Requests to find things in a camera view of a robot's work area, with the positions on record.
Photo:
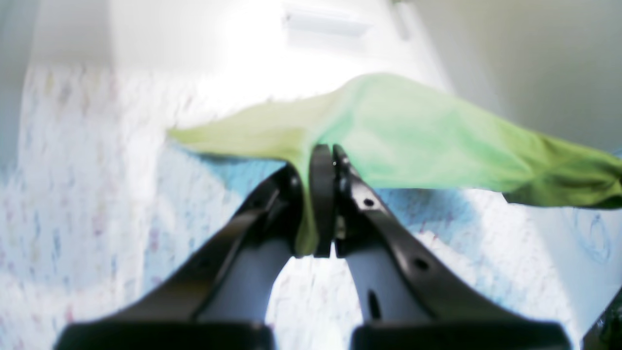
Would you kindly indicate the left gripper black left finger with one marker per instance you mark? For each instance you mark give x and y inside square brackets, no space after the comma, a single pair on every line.
[217,299]

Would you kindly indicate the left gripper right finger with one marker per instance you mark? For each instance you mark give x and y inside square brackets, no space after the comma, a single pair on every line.
[408,298]

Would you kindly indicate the green t-shirt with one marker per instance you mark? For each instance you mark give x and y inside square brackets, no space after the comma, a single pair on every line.
[401,134]

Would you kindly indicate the terrazzo patterned tablecloth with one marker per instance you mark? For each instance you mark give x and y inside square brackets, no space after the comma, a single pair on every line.
[100,209]

